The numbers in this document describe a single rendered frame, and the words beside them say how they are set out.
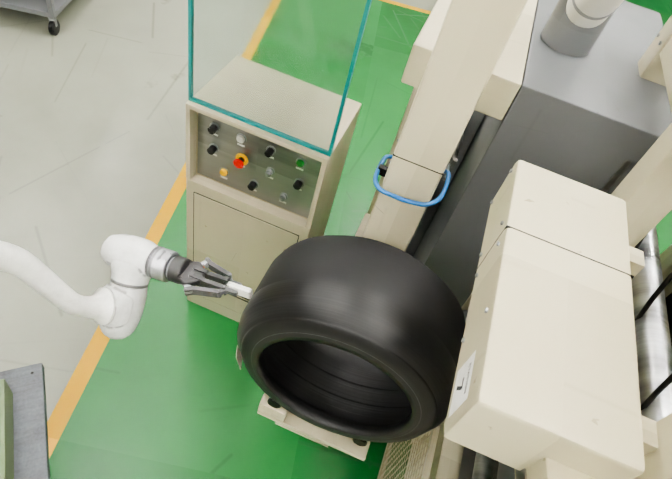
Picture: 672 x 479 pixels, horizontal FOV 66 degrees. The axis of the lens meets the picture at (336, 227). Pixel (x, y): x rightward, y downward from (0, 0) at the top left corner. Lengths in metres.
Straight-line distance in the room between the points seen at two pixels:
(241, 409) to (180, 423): 0.28
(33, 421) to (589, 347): 1.63
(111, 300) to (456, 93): 1.02
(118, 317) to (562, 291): 1.11
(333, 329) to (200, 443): 1.49
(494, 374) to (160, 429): 1.97
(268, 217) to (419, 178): 0.95
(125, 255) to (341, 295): 0.63
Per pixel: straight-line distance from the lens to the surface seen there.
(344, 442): 1.78
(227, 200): 2.17
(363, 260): 1.26
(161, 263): 1.48
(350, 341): 1.19
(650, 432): 1.01
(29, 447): 1.97
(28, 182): 3.57
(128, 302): 1.55
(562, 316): 0.96
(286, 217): 2.10
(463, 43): 1.13
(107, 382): 2.73
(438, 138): 1.24
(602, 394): 0.92
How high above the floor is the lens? 2.44
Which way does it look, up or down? 47 degrees down
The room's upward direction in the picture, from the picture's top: 17 degrees clockwise
